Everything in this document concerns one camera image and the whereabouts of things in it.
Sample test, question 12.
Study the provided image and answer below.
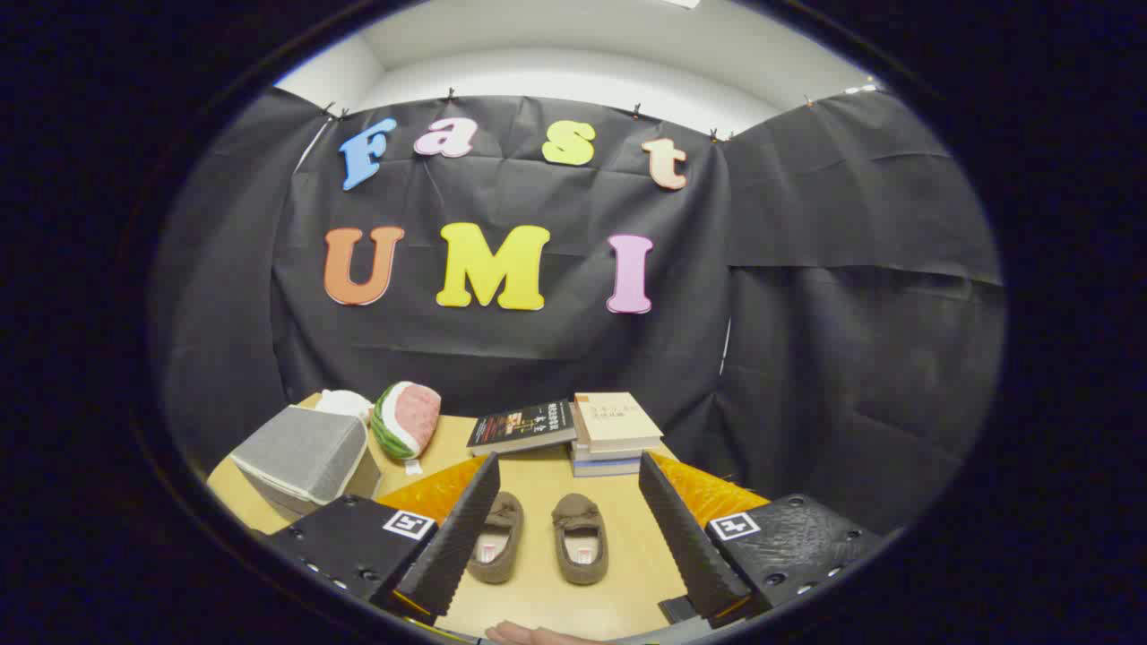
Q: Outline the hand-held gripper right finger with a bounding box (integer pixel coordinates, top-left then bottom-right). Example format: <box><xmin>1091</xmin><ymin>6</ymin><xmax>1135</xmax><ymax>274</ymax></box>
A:
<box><xmin>638</xmin><ymin>451</ymin><xmax>890</xmax><ymax>630</ymax></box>

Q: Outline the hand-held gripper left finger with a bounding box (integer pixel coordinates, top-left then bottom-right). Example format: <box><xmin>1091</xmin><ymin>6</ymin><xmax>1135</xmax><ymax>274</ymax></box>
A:
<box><xmin>260</xmin><ymin>452</ymin><xmax>501</xmax><ymax>628</ymax></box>

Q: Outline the brown fuzzy shoe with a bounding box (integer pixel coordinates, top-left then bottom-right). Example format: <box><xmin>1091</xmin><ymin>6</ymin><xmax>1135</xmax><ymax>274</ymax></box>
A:
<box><xmin>466</xmin><ymin>491</ymin><xmax>525</xmax><ymax>585</ymax></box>
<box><xmin>551</xmin><ymin>493</ymin><xmax>610</xmax><ymax>587</ymax></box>

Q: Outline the grey beige fabric storage box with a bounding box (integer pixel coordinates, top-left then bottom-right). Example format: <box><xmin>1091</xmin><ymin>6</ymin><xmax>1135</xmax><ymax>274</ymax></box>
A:
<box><xmin>229</xmin><ymin>405</ymin><xmax>384</xmax><ymax>518</ymax></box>

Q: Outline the blue cover book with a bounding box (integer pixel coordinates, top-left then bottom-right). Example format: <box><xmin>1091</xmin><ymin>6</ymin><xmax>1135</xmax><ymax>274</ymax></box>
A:
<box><xmin>572</xmin><ymin>455</ymin><xmax>644</xmax><ymax>478</ymax></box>

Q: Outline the white cover book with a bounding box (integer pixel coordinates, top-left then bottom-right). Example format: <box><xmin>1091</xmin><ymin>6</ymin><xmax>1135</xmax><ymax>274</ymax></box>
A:
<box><xmin>571</xmin><ymin>439</ymin><xmax>664</xmax><ymax>465</ymax></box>

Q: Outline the watermelon slice plush toy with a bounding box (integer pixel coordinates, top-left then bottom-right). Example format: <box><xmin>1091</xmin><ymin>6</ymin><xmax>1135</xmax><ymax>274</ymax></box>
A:
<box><xmin>370</xmin><ymin>381</ymin><xmax>443</xmax><ymax>476</ymax></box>

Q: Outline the black cover book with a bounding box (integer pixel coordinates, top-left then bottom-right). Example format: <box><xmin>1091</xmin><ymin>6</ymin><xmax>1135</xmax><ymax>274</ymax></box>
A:
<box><xmin>466</xmin><ymin>399</ymin><xmax>579</xmax><ymax>458</ymax></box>

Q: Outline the beige cover book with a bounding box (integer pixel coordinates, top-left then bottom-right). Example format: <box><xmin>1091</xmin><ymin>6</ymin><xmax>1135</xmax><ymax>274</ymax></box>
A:
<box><xmin>573</xmin><ymin>391</ymin><xmax>665</xmax><ymax>453</ymax></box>

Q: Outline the white plush toy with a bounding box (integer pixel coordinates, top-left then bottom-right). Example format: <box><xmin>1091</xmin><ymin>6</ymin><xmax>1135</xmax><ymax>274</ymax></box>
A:
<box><xmin>314</xmin><ymin>390</ymin><xmax>375</xmax><ymax>424</ymax></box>

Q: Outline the black backdrop cloth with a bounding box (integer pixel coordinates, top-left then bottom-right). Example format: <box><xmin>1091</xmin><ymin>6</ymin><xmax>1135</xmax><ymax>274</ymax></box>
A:
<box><xmin>148</xmin><ymin>87</ymin><xmax>1006</xmax><ymax>538</ymax></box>

